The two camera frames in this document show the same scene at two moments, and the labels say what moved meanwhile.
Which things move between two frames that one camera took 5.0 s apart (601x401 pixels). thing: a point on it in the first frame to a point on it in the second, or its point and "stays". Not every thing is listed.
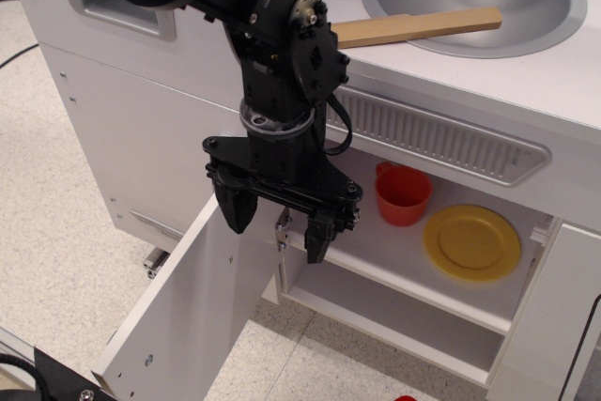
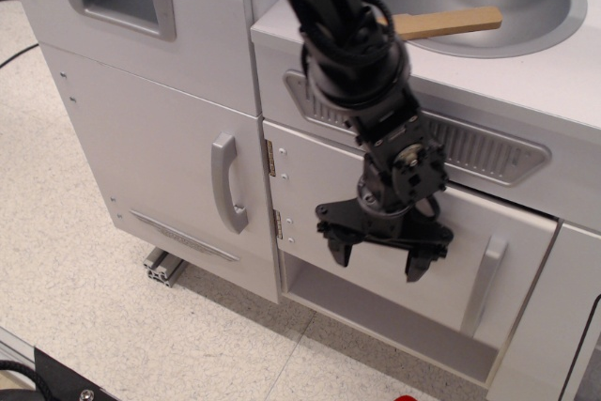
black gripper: x=289 y=168 to x=412 y=226
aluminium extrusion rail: x=154 y=260 stays
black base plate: x=69 y=382 stays
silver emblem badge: x=158 y=226 stays
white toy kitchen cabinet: x=471 y=96 stays
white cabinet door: x=180 y=341 to x=306 y=170
